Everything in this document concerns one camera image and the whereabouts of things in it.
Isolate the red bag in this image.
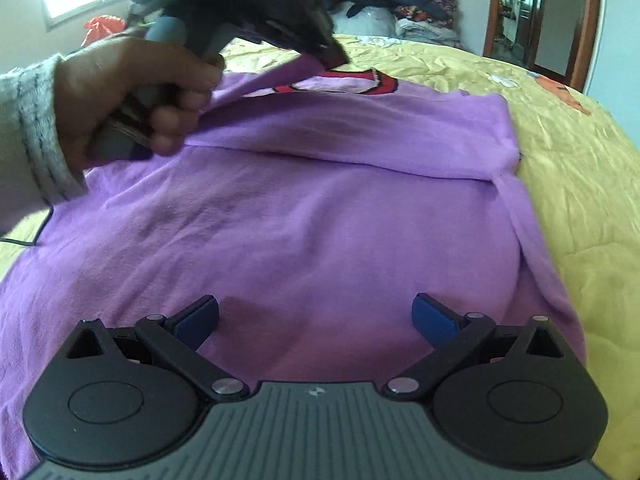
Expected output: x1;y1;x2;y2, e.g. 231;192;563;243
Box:
82;14;129;45

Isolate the wooden door frame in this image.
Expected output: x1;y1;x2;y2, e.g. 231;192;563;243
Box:
482;0;604;95

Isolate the black cable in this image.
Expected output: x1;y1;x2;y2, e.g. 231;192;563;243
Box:
0;207;55;249

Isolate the person's left hand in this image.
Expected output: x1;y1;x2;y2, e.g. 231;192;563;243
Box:
51;35;227;177

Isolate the yellow printed bedspread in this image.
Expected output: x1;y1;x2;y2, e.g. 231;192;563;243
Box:
0;32;640;466

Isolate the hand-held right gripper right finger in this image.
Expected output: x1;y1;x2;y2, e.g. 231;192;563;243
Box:
383;293;572;402

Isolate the purple shirt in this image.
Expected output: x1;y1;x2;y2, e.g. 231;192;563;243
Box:
0;52;587;480

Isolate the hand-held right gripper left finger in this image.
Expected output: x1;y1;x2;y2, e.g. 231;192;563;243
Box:
65;295;251;403

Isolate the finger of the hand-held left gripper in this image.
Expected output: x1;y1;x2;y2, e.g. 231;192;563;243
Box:
262;15;351;72
265;0;335;41

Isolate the pile of clothes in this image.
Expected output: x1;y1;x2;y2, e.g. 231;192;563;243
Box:
287;0;466;52

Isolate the person's left forearm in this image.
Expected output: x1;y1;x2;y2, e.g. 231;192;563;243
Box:
0;52;90;237

